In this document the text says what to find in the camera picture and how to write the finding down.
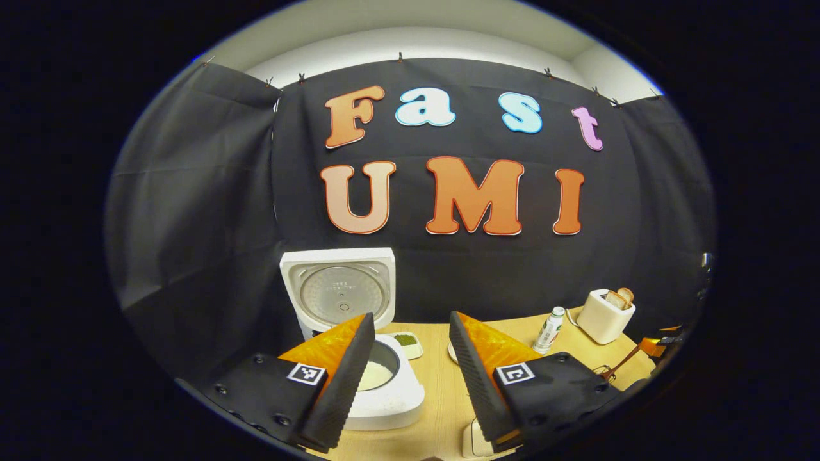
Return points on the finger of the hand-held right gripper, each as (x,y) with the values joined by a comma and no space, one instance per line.
(653,346)

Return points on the white bottle green label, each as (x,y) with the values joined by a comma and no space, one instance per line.
(548,330)

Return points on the white toaster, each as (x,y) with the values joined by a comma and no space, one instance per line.
(599,323)

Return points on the toasted bread slices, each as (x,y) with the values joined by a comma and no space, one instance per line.
(620,298)

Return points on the white divided sauce dish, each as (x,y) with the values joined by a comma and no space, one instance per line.
(409,346)

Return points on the cream rectangular container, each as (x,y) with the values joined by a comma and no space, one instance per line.
(474,442)

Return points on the white rice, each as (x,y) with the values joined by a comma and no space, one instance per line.
(375,374)

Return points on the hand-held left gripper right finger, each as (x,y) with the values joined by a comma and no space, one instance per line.
(480,390)

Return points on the brown wooden spoon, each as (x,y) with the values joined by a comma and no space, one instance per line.
(621,363)

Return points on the white rice cooker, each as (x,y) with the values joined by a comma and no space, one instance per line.
(384,404)

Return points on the black backdrop cloth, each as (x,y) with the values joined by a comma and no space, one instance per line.
(192,224)

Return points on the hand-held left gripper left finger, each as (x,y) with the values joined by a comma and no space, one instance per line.
(339,390)

